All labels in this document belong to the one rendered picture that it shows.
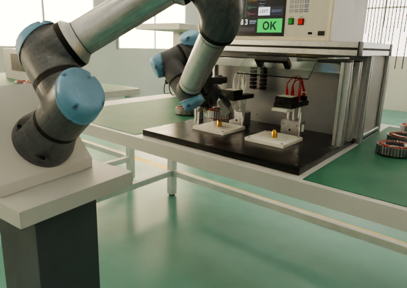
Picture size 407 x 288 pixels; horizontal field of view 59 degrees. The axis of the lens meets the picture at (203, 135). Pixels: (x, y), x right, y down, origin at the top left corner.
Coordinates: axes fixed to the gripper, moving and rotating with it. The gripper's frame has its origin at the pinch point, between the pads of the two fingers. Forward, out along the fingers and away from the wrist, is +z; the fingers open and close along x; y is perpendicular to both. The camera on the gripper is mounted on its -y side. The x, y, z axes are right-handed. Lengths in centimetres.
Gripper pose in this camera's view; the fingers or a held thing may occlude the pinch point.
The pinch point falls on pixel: (220, 114)
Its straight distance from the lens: 141.5
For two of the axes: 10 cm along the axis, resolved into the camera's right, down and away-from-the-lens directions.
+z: 2.9, 7.6, 5.8
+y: -5.6, 6.2, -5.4
